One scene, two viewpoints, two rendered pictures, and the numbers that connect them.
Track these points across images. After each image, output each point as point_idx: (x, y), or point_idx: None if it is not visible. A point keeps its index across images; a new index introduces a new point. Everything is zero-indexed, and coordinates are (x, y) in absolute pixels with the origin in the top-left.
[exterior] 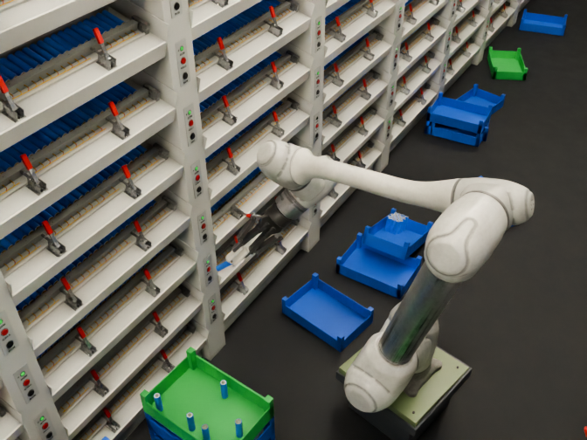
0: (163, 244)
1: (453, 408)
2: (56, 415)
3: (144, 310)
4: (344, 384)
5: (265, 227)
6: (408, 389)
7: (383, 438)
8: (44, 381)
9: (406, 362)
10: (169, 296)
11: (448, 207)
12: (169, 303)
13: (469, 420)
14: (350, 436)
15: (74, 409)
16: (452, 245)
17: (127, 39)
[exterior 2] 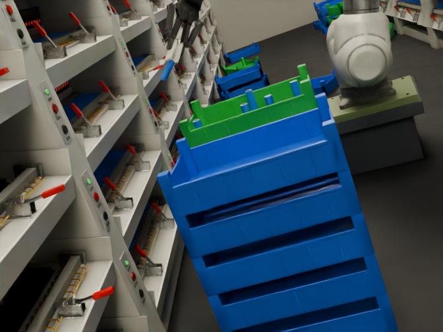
0: (105, 49)
1: (422, 131)
2: (100, 192)
3: (121, 114)
4: (345, 65)
5: (184, 10)
6: (387, 91)
7: (397, 166)
8: (72, 128)
9: (378, 9)
10: (128, 151)
11: None
12: (132, 156)
13: (442, 127)
14: (372, 182)
15: None
16: None
17: None
